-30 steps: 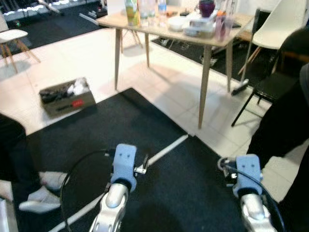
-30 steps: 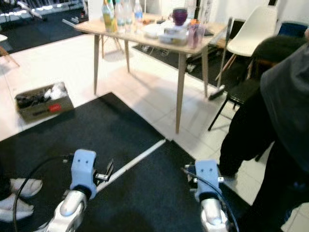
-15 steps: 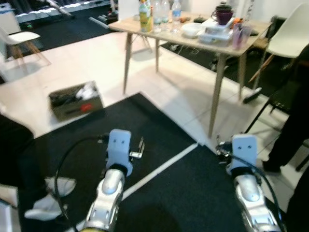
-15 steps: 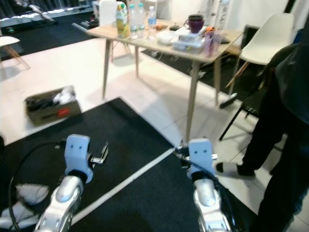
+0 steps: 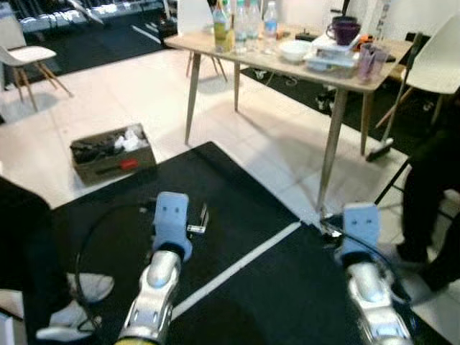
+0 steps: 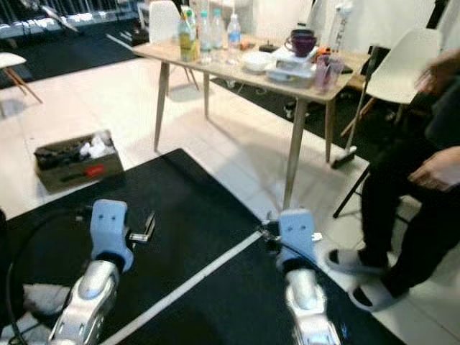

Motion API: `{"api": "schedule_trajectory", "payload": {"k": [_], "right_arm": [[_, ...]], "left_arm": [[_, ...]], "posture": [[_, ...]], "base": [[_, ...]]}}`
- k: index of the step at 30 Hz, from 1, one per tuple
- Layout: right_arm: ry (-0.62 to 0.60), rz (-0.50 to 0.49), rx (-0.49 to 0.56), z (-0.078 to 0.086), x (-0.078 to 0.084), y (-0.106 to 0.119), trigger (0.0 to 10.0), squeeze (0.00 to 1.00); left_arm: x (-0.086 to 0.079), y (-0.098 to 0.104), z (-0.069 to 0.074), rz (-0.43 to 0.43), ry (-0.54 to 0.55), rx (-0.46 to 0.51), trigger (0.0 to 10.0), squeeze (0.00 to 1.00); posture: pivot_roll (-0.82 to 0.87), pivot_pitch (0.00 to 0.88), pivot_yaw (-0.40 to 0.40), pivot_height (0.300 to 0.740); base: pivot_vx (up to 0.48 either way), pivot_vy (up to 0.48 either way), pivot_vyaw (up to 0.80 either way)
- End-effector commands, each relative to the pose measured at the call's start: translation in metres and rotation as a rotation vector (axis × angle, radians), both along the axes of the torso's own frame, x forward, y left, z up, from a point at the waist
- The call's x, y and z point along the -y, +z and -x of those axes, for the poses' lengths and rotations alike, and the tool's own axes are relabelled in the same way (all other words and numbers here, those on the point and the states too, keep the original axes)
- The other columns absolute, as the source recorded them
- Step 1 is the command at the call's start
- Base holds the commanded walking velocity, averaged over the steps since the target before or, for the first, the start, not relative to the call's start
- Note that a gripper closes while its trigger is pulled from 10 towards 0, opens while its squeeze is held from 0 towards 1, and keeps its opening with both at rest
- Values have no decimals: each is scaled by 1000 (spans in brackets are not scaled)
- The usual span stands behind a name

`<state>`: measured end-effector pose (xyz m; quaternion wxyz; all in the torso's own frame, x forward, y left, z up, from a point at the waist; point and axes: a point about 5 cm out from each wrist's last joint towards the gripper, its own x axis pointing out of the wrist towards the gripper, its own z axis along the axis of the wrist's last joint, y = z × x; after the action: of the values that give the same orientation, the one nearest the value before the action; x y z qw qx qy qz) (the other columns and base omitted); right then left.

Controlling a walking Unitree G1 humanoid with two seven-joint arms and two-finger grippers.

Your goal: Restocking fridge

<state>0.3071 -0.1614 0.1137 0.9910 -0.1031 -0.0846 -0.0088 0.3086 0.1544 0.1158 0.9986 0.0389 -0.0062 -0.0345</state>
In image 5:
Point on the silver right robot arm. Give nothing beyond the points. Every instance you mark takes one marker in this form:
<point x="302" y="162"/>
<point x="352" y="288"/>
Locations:
<point x="370" y="287"/>

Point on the black mat white stripe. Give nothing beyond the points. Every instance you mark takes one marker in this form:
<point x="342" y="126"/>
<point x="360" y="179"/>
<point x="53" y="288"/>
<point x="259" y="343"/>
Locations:
<point x="237" y="208"/>

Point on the open cardboard box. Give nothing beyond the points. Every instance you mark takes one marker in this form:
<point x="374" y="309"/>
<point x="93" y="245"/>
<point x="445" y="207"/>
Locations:
<point x="108" y="172"/>

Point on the person in black clothes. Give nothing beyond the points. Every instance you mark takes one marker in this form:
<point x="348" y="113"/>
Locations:
<point x="431" y="180"/>

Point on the white crumpled cloth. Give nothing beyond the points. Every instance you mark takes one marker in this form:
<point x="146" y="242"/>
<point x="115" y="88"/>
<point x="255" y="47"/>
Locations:
<point x="131" y="140"/>

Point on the white shoe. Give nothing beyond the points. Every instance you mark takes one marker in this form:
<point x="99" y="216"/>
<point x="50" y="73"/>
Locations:
<point x="93" y="286"/>
<point x="65" y="323"/>

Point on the purple glass tumbler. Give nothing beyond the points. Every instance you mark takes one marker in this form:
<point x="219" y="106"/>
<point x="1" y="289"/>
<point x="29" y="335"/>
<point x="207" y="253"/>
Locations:
<point x="381" y="61"/>
<point x="365" y="65"/>

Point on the white flat box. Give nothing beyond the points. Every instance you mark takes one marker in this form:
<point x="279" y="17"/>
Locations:
<point x="327" y="57"/>

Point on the person in black trousers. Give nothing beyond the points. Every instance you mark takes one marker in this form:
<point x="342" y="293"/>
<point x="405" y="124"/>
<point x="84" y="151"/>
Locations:
<point x="29" y="244"/>

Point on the wooden table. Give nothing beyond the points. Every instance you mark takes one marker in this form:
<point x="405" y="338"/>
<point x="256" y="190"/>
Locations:
<point x="251" y="60"/>

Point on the white bowl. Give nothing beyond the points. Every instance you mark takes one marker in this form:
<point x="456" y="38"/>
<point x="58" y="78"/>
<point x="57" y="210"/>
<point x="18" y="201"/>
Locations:
<point x="295" y="50"/>

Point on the small black device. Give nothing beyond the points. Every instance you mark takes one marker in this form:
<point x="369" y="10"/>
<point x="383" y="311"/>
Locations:
<point x="307" y="36"/>

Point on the white chair wooden legs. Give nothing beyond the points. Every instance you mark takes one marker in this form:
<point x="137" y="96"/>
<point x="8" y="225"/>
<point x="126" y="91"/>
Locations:
<point x="438" y="65"/>
<point x="29" y="54"/>
<point x="194" y="14"/>

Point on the purple mug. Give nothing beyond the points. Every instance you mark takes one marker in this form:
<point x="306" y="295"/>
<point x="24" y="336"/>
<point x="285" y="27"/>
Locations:
<point x="346" y="32"/>

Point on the yellow drink bottle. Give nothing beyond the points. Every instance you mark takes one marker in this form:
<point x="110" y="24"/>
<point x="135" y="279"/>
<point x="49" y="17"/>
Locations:
<point x="221" y="32"/>

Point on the clear plastic water bottle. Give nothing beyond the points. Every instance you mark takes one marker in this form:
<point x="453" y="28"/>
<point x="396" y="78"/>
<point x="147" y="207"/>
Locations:
<point x="255" y="29"/>
<point x="241" y="32"/>

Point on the blue label water bottle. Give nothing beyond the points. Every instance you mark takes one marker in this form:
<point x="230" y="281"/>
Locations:
<point x="270" y="29"/>

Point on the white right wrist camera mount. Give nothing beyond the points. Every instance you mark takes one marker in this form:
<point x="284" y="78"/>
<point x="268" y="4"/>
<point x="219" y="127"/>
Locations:
<point x="361" y="226"/>

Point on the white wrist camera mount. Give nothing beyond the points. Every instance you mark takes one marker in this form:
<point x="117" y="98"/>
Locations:
<point x="171" y="215"/>
<point x="361" y="226"/>

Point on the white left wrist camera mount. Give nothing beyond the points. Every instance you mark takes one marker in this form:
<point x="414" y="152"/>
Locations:
<point x="171" y="215"/>

